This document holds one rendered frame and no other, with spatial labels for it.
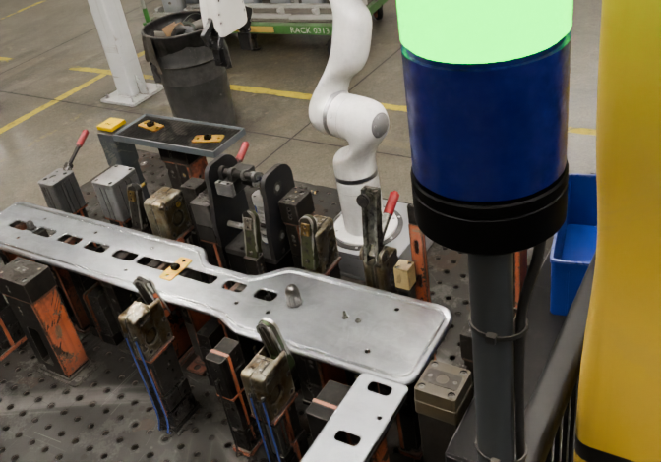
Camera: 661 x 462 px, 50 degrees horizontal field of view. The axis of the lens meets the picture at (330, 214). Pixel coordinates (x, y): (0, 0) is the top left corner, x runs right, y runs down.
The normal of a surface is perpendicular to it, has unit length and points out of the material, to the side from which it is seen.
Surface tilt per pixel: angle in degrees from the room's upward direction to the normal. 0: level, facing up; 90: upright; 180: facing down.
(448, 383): 0
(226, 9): 90
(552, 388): 0
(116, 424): 0
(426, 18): 90
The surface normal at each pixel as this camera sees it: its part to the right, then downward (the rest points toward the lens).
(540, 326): -0.14, -0.83
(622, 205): -0.54, 0.58
